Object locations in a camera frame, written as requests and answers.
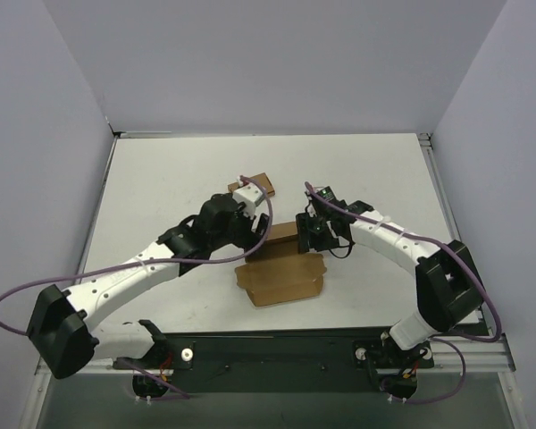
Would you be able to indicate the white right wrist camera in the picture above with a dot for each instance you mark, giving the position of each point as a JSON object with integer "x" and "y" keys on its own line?
{"x": 328, "y": 195}

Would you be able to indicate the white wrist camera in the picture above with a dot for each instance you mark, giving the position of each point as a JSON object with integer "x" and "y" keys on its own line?
{"x": 328, "y": 195}
{"x": 248, "y": 192}

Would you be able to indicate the large cardboard box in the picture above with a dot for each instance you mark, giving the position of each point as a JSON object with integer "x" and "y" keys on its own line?
{"x": 278, "y": 273}

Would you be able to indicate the small folded cardboard box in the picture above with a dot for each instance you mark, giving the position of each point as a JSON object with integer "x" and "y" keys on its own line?
{"x": 264, "y": 181}

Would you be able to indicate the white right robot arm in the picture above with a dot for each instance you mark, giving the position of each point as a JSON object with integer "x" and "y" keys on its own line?
{"x": 445, "y": 294}

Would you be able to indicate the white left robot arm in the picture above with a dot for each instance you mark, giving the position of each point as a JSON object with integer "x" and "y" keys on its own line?
{"x": 68, "y": 327}

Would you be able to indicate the aluminium frame rail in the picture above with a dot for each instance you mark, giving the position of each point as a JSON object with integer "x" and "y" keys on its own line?
{"x": 448, "y": 353}

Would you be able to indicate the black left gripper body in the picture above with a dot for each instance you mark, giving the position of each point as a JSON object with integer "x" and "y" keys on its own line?
{"x": 254, "y": 230}

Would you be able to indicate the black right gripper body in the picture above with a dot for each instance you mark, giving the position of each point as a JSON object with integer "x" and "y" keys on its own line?
{"x": 313, "y": 233}

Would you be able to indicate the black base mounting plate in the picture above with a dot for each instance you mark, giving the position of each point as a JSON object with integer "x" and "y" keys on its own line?
{"x": 331, "y": 360}

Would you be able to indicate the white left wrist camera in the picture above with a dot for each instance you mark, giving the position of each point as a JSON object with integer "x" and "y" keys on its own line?
{"x": 248, "y": 192}

